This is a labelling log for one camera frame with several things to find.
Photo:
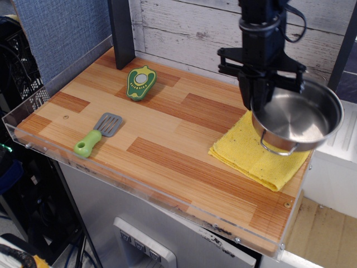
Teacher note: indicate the green toy avocado half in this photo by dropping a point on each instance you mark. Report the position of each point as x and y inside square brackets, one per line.
[139, 82]

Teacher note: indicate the dark vertical post right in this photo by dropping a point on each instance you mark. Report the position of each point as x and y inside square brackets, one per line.
[344, 53]

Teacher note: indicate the white toy sink counter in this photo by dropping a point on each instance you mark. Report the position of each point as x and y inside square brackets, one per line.
[331, 177]

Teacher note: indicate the stainless steel pot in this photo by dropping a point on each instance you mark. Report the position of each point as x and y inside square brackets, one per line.
[296, 122]

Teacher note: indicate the dark vertical post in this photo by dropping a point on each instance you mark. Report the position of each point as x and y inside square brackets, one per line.
[122, 33]
[344, 53]

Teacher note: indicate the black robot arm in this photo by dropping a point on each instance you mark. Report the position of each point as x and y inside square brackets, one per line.
[267, 13]

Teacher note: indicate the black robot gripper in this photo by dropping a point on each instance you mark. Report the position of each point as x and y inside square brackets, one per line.
[261, 64]

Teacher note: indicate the dark vertical post left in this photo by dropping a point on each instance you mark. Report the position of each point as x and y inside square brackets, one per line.
[122, 33]

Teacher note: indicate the yellow folded cloth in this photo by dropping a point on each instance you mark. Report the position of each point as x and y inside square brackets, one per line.
[240, 149]

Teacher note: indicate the silver toy fridge cabinet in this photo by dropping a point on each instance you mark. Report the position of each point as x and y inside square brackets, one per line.
[131, 225]

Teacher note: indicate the green handled grey spatula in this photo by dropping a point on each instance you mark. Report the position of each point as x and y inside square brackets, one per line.
[107, 126]

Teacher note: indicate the clear acrylic table guard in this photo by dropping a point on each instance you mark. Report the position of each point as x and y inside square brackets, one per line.
[147, 130]

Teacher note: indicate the black plastic crate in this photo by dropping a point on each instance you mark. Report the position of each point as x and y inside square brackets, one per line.
[20, 76]

